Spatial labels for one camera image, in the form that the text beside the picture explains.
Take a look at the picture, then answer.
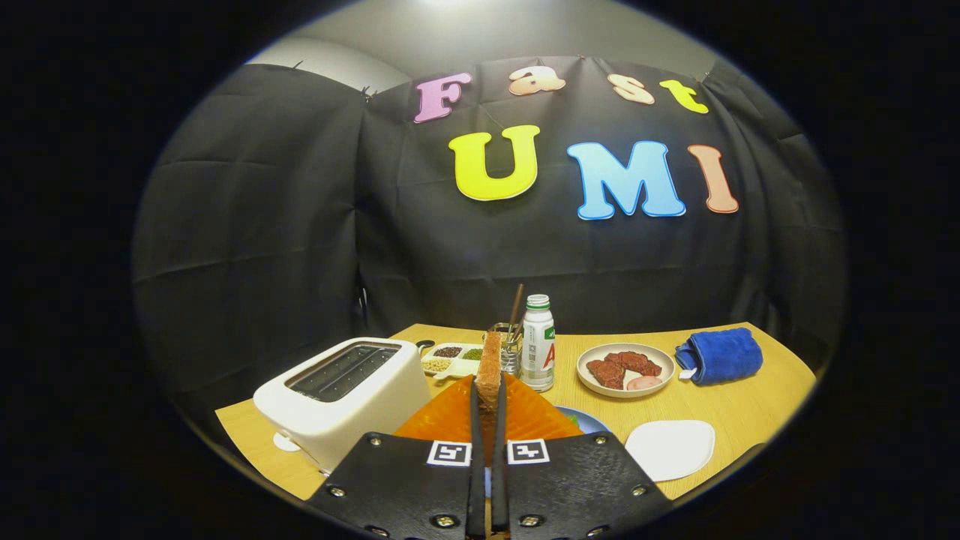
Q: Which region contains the white drink bottle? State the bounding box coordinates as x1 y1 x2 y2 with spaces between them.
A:
520 294 557 393

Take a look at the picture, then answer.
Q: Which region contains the white divided condiment dish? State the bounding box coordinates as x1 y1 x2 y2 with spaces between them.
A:
421 343 485 380

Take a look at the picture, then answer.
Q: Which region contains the blue towel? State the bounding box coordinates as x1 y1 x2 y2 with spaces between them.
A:
674 327 764 386

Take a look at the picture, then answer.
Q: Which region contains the white plate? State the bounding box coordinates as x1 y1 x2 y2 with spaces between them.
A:
625 419 716 482

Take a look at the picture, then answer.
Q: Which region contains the white toaster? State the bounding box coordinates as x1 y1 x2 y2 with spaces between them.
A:
253 337 432 475

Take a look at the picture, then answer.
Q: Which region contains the beige plate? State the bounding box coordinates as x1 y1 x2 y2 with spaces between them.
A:
576 343 676 398

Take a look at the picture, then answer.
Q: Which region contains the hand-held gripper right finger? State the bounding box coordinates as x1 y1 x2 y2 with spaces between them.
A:
491 373 674 540

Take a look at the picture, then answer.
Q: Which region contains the toasted bread slice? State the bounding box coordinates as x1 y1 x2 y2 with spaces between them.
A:
475 331 503 412

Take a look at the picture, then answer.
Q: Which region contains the blue plate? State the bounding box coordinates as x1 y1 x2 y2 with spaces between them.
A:
555 406 610 436

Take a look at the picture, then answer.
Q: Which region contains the black backdrop cloth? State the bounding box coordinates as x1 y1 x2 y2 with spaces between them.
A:
131 54 848 421

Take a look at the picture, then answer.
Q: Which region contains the metal wire utensil holder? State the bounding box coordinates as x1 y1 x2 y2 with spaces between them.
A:
491 322 524 377

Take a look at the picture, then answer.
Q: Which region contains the brown meat piece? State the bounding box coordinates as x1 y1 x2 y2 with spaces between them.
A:
606 351 664 377
586 359 626 390

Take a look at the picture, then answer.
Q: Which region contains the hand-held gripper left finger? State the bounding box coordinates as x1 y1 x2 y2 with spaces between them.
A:
307 373 487 540

